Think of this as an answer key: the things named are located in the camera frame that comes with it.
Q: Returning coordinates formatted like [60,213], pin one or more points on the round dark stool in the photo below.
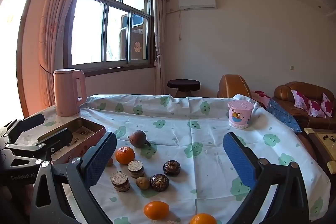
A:
[183,85]

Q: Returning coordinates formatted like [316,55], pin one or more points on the sliding glass window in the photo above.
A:
[89,29]

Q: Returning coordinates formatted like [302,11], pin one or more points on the printed paper liner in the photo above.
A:
[84,132]

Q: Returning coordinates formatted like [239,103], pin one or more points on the wooden side table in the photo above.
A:
[319,146]

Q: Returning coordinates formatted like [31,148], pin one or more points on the pink floral cushion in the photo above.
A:
[261,98]

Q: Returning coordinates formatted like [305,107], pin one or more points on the pink cartoon cup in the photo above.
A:
[240,115]

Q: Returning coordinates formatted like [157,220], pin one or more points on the dark water chestnut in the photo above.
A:
[172,168]
[159,182]

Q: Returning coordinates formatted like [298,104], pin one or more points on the pink metal tin box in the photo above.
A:
[89,138]

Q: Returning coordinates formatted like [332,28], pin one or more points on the blue plaid cushion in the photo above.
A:
[283,115]

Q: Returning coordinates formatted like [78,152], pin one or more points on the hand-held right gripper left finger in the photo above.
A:
[102,158]

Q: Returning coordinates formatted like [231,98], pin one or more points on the pale window sticker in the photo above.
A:
[137,47]

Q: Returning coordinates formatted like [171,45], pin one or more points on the narrow tied pink curtain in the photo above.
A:
[158,43]

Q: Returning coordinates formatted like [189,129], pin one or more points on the brown leather sofa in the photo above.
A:
[283,92]

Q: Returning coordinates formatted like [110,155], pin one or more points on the white wall air conditioner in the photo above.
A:
[197,2]

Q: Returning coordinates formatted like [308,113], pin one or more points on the pink floral pillow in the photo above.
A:
[316,108]
[300,99]
[328,106]

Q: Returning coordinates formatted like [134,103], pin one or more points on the orange tangerine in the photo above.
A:
[202,219]
[125,155]
[156,210]

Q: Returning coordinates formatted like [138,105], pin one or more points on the brown passion fruit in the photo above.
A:
[137,138]

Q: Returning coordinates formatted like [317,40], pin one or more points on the long pink curtain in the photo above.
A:
[55,16]

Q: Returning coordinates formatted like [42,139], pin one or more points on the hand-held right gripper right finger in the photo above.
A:
[240,158]

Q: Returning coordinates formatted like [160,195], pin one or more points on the pink electric kettle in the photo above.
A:
[68,92]

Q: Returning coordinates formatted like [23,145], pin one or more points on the white green-print tablecloth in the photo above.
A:
[183,113]

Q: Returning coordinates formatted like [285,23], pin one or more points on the brown leather armchair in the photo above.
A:
[232,86]

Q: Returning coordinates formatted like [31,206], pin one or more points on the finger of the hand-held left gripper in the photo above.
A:
[55,138]
[26,121]

